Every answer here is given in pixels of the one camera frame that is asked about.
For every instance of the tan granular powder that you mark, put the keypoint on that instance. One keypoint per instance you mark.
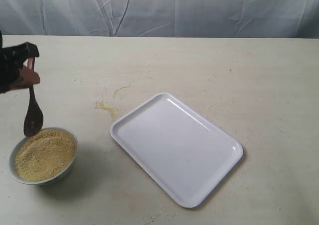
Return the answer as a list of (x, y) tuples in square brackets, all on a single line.
[(46, 156)]

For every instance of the brown wooden spoon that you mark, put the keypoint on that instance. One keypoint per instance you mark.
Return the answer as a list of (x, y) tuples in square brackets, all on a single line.
[(33, 121)]

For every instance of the white rectangular plastic tray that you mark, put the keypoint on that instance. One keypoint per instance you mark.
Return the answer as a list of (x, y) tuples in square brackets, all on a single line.
[(183, 152)]

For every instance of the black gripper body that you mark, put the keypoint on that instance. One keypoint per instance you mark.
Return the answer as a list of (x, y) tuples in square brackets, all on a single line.
[(11, 63)]

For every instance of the white bowl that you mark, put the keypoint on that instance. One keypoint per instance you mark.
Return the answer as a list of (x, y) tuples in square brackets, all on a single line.
[(66, 171)]

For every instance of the white wrinkled backdrop curtain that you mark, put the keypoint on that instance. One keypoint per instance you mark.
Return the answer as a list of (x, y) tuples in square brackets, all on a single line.
[(162, 18)]

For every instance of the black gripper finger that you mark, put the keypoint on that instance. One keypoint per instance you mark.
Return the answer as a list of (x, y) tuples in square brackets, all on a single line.
[(30, 50)]

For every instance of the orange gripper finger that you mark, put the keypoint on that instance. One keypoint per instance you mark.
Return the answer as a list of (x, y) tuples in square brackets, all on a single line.
[(27, 78)]

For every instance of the spilled yellow grain pile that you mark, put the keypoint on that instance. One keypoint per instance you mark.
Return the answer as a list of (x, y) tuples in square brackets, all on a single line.
[(112, 111)]

